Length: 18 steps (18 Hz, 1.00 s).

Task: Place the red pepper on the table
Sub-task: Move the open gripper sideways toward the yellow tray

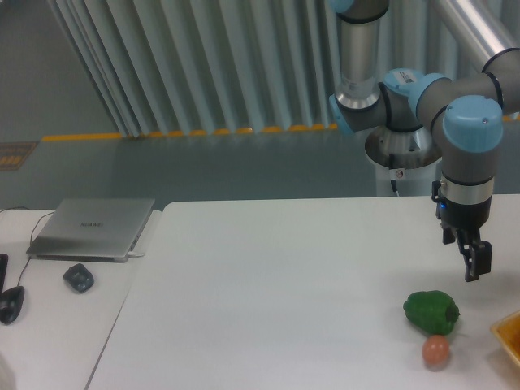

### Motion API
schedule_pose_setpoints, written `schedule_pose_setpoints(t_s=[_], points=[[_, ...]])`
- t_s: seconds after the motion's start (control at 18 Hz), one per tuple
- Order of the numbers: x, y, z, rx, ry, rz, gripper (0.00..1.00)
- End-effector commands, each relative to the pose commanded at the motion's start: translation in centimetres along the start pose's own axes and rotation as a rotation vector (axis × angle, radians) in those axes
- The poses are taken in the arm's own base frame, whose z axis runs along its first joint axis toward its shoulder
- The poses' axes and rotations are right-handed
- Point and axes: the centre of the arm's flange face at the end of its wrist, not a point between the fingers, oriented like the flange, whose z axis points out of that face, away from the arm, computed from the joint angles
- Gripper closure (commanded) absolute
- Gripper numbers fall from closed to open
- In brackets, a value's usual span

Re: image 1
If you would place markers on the yellow tray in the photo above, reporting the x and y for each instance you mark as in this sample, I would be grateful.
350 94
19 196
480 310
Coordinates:
506 330

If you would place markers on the brown egg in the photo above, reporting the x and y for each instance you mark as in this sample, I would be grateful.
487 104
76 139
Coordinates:
435 350

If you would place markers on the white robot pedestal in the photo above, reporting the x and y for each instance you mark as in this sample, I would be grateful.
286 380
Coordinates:
406 163

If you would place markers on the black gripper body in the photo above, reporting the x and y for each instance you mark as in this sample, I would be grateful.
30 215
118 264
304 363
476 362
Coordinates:
468 217

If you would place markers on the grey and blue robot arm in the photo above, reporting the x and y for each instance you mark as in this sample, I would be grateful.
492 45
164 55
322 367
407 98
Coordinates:
463 117

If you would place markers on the black device at left edge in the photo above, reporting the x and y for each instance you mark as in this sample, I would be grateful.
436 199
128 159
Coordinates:
4 258

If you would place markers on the small dark grey case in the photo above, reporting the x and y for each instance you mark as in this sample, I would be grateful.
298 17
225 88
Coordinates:
79 278

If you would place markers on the silver closed laptop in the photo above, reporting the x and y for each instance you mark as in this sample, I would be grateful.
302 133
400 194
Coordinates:
92 229

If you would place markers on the black computer mouse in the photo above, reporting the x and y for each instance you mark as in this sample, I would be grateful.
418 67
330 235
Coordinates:
11 304

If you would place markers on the green bell pepper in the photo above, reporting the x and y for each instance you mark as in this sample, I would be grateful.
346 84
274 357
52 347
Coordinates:
434 312

